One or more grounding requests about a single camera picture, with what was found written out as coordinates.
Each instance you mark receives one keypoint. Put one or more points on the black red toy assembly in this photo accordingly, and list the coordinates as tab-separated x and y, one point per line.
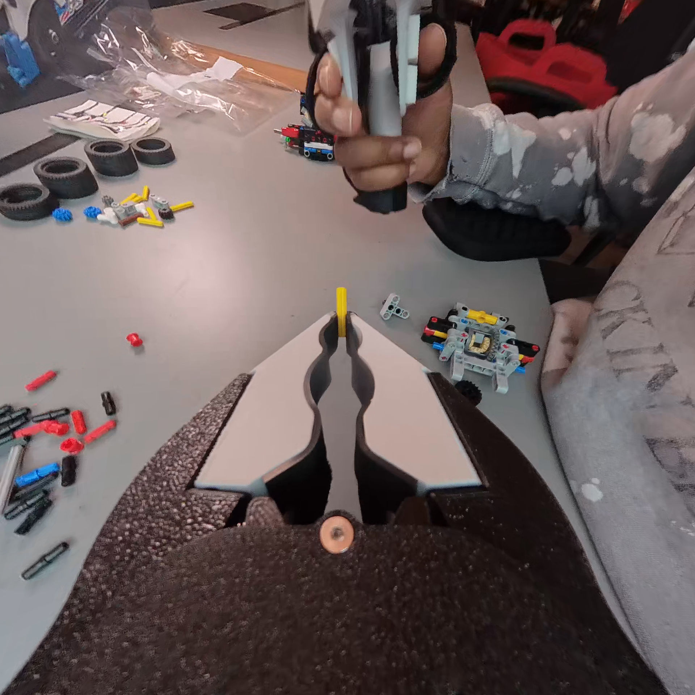
315	146

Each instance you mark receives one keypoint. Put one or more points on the clear plastic bag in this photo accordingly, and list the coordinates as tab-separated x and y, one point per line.
179	70

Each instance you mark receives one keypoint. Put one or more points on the yellow toy axle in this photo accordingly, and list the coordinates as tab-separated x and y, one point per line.
341	309

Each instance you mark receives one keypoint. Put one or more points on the grey toy T beam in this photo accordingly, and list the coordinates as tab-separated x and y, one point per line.
392	310

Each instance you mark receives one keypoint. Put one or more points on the sticker sheet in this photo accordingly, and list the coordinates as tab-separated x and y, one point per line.
103	119

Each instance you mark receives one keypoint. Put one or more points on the person's right hand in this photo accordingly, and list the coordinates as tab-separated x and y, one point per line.
429	135

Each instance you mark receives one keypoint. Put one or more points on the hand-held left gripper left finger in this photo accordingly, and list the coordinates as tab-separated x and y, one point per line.
260	429

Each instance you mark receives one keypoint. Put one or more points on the red toy bush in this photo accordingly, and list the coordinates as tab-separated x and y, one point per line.
134	340

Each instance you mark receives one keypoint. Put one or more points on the red chair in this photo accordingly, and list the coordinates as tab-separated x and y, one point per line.
543	65

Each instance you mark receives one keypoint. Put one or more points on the grey desk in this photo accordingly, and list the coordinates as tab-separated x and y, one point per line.
244	260

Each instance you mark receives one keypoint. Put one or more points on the person's grey sweatshirt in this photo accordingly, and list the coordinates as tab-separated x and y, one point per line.
624	380

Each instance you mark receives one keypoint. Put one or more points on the person's right forearm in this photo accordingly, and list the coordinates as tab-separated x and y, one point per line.
543	152

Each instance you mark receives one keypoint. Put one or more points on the black chair armrest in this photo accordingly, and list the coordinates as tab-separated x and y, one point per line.
488	233

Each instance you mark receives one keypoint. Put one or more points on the printed toy car box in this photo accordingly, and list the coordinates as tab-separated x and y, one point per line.
65	54

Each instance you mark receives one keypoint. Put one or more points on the pile of mixed toy parts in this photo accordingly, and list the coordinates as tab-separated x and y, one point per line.
127	212

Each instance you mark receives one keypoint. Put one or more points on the black desk cutout cover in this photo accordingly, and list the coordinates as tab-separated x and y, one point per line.
244	13

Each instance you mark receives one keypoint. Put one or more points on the pile of small toy pins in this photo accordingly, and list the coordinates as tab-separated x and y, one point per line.
43	429

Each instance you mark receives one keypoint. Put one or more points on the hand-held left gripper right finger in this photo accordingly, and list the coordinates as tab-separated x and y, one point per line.
418	429

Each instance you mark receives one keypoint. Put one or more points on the grey toy brick assembly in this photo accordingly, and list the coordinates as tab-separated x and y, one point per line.
461	369

